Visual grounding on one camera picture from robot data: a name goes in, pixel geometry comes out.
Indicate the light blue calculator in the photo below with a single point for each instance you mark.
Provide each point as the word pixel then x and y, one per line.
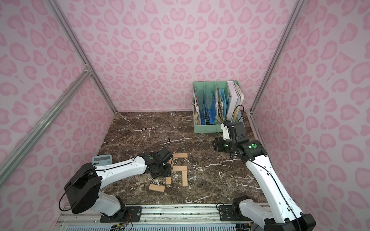
pixel 102 160

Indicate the blue folder in organizer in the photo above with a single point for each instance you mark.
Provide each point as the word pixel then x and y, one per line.
pixel 210 106

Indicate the green file organizer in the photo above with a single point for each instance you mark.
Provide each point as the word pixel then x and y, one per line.
pixel 200 118

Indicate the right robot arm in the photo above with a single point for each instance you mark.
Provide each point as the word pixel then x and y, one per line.
pixel 284 213

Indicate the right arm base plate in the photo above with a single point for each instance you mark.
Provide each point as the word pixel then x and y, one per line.
pixel 228 212

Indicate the aluminium front rail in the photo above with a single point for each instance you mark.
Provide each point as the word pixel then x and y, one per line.
pixel 167 217

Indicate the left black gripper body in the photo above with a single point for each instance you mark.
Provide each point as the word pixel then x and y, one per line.
pixel 166 157

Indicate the wooden block angled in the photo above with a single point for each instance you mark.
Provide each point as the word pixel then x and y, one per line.
pixel 185 178

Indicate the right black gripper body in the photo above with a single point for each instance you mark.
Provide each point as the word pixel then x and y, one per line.
pixel 235 130

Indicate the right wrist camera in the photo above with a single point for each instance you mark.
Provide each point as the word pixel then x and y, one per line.
pixel 225 131

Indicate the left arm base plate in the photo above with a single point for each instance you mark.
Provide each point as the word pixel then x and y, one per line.
pixel 127 214

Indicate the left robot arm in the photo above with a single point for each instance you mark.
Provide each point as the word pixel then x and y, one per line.
pixel 83 190

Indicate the white book in organizer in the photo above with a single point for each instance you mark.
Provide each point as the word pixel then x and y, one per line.
pixel 233 98

